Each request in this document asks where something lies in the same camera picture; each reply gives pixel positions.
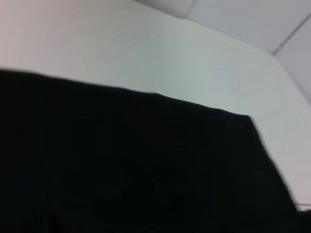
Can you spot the black shirt with white print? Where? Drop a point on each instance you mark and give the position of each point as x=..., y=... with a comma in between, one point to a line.
x=121, y=170

